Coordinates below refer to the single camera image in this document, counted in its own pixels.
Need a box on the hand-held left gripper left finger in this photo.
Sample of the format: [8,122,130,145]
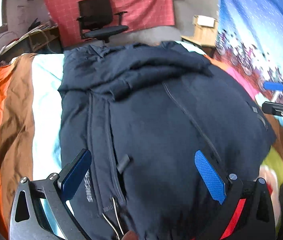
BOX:
[8,149,92,240]

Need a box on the blue printed curtain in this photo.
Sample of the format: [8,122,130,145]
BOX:
[213,0,283,100]

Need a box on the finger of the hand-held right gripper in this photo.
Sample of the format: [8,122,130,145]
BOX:
[262,101,283,117]
[263,80,283,98]

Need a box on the pink checked wall cloth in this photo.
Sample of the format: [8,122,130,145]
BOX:
[43,0,175,48]

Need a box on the white cable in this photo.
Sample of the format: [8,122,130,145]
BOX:
[38,29,55,53]

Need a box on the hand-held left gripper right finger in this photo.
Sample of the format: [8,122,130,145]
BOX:
[194,150,277,240]

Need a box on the stack of books and papers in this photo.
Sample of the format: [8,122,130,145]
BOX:
[28,17,52,35]

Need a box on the cluttered wooden desk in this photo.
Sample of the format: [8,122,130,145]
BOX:
[0,25,59,64]

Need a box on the navy padded jacket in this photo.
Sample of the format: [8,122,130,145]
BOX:
[58,41,277,240]

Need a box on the wooden stool with paper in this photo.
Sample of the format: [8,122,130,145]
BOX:
[181,15,219,55]

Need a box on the white cloth on chair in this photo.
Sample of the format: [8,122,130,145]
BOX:
[197,16,216,27]

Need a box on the black office chair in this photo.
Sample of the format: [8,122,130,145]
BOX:
[76,0,129,47]

